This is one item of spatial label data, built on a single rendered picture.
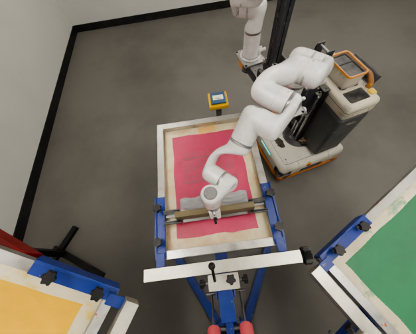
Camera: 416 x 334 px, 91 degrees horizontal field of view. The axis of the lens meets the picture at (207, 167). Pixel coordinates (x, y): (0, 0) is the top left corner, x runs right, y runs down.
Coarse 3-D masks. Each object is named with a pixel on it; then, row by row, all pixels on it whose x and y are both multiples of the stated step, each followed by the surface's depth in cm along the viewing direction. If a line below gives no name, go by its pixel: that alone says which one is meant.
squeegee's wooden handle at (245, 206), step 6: (234, 204) 97; (240, 204) 96; (246, 204) 96; (252, 204) 96; (186, 210) 98; (192, 210) 97; (198, 210) 97; (204, 210) 97; (222, 210) 96; (228, 210) 96; (234, 210) 97; (240, 210) 98; (246, 210) 100; (174, 216) 97; (180, 216) 97; (186, 216) 97; (192, 216) 98; (198, 216) 99; (204, 216) 101
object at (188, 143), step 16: (176, 144) 126; (192, 144) 125; (176, 160) 121; (176, 176) 117; (176, 192) 113; (192, 192) 112; (176, 208) 109; (176, 224) 105; (192, 224) 105; (208, 224) 104
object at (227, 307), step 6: (222, 294) 83; (228, 294) 83; (222, 300) 82; (228, 300) 82; (222, 306) 82; (228, 306) 81; (234, 306) 81; (222, 312) 81; (228, 312) 80; (234, 312) 80; (222, 318) 80; (228, 318) 80; (234, 318) 80
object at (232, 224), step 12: (216, 132) 127; (228, 132) 127; (216, 144) 124; (240, 156) 119; (240, 168) 116; (240, 180) 113; (240, 216) 104; (252, 216) 104; (228, 228) 102; (240, 228) 102; (252, 228) 101
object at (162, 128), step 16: (160, 128) 128; (176, 128) 128; (160, 144) 123; (256, 144) 117; (160, 160) 118; (256, 160) 113; (160, 176) 114; (160, 192) 110; (256, 240) 96; (272, 240) 95; (176, 256) 96
